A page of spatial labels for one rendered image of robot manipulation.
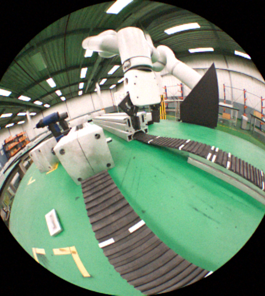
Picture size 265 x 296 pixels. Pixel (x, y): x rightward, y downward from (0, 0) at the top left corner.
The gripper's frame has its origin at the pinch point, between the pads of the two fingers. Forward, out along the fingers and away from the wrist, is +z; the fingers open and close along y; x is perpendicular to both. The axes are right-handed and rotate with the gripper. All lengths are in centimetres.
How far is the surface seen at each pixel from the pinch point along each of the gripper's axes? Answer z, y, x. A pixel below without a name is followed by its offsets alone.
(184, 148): 3.0, -3.0, -14.2
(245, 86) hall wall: -161, 749, -204
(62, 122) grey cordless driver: -8, -34, 61
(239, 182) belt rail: 5.3, -2.1, -27.7
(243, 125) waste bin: 68, 472, -134
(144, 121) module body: 1.2, 3.1, 4.7
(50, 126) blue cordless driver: -8, -38, 39
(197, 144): 3.1, 0.4, -15.8
